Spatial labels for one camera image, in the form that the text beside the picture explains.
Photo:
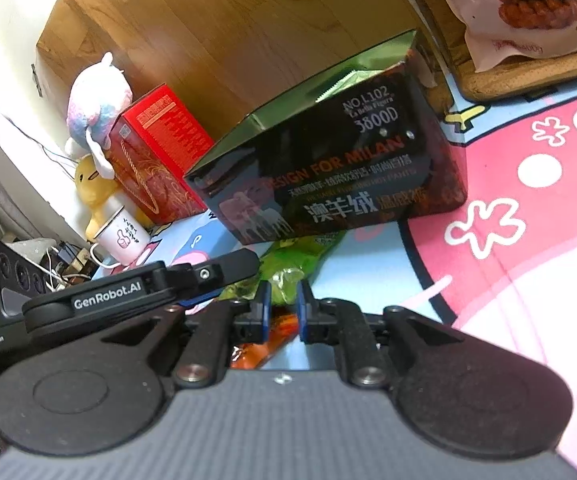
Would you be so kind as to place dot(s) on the yellow plush duck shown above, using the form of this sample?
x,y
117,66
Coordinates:
x,y
93,185

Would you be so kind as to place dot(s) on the red gift bag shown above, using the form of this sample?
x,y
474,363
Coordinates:
x,y
163,160

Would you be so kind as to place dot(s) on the orange snack packet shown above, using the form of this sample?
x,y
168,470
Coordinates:
x,y
263,347

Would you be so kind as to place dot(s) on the twisted pastry snack bag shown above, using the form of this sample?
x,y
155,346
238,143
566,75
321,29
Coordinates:
x,y
533,5

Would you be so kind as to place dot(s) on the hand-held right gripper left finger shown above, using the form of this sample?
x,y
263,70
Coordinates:
x,y
264,310

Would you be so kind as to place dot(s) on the black printed box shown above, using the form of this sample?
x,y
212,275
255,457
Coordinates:
x,y
348,180

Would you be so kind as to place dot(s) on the pale green snack packet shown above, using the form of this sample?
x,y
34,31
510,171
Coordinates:
x,y
341,85

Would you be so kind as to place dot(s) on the white enamel mug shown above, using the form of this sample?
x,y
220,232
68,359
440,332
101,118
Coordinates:
x,y
123,237

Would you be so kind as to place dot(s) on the printed cartoon blanket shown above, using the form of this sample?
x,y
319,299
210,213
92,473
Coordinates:
x,y
508,240

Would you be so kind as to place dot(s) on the yellowed power strip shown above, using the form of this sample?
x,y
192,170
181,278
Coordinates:
x,y
81,257

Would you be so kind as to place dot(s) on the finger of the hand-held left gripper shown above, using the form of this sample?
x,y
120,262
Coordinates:
x,y
223,267

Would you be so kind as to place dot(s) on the pink and blue plush toy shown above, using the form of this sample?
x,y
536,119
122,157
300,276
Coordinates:
x,y
98,105

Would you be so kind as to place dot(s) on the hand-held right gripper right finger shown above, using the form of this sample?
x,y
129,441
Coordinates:
x,y
302,312

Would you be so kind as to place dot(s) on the wooden tray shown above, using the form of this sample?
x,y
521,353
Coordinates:
x,y
488,85

